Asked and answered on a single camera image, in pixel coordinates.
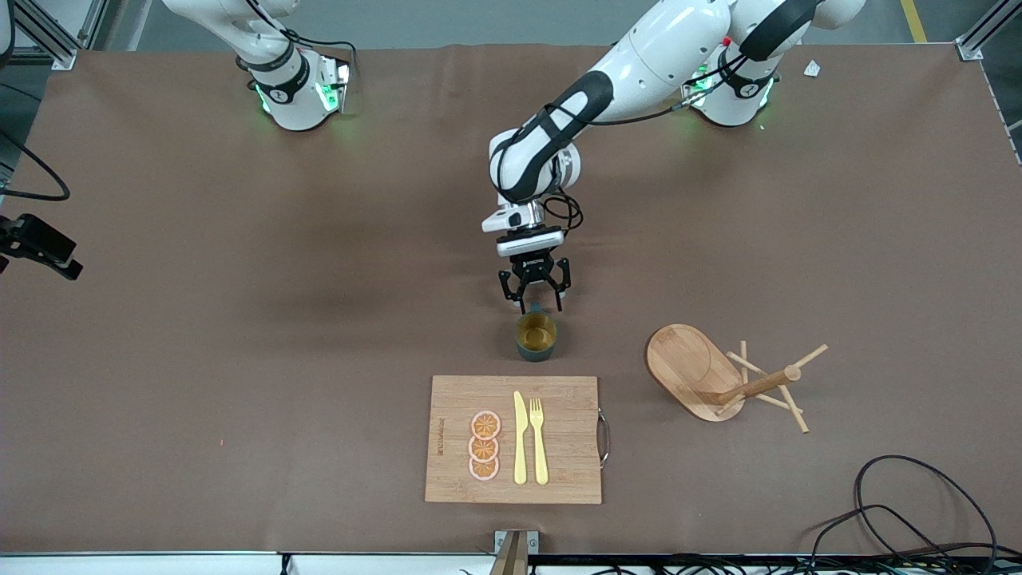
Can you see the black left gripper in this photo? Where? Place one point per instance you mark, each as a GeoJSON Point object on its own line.
{"type": "Point", "coordinates": [534, 269]}

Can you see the dark teal ribbed cup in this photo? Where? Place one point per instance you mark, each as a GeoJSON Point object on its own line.
{"type": "Point", "coordinates": [536, 351]}

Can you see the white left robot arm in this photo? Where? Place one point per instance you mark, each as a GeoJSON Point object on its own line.
{"type": "Point", "coordinates": [655, 56]}

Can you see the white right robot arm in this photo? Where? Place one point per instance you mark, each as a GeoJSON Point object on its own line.
{"type": "Point", "coordinates": [289, 96]}

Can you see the wooden cup rack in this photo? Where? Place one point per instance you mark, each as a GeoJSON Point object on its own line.
{"type": "Point", "coordinates": [687, 367]}

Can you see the orange slice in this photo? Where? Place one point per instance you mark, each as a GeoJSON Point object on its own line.
{"type": "Point", "coordinates": [485, 425]}
{"type": "Point", "coordinates": [483, 449]}
{"type": "Point", "coordinates": [483, 469]}

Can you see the yellow plastic knife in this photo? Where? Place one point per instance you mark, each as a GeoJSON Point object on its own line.
{"type": "Point", "coordinates": [520, 447]}

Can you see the yellow plastic fork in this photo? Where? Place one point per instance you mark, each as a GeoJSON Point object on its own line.
{"type": "Point", "coordinates": [540, 455]}

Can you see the wooden cutting board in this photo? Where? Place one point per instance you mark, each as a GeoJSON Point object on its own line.
{"type": "Point", "coordinates": [559, 479]}

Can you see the brown table cover mat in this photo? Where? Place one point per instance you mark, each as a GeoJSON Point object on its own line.
{"type": "Point", "coordinates": [319, 239]}

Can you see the small white paper scrap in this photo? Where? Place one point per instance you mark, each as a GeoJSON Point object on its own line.
{"type": "Point", "coordinates": [812, 69]}

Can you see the aluminium frame profile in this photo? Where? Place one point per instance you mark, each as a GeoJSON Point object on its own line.
{"type": "Point", "coordinates": [56, 40]}
{"type": "Point", "coordinates": [986, 32]}

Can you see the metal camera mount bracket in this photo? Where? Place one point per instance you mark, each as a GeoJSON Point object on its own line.
{"type": "Point", "coordinates": [515, 551]}

